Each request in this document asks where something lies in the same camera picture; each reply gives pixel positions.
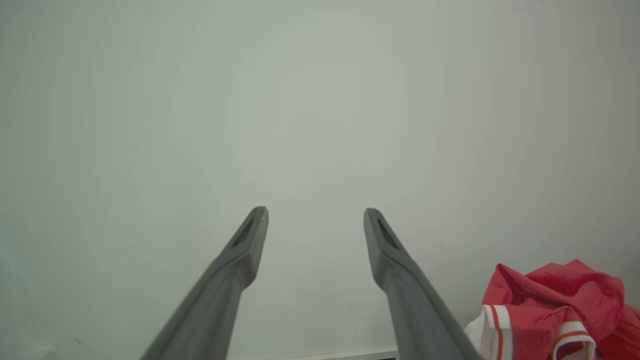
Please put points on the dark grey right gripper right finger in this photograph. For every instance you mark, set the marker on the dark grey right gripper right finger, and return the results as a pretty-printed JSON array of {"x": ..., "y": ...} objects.
[{"x": 415, "y": 305}]

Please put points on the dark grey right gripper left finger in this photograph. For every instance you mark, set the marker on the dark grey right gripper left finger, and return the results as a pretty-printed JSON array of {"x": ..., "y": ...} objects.
[{"x": 220, "y": 295}]

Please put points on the grey and white baseboard strip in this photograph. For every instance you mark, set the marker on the grey and white baseboard strip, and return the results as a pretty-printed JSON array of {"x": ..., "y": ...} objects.
[{"x": 345, "y": 355}]

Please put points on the red garment with white trim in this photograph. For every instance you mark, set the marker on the red garment with white trim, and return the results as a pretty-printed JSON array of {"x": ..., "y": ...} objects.
[{"x": 560, "y": 295}]

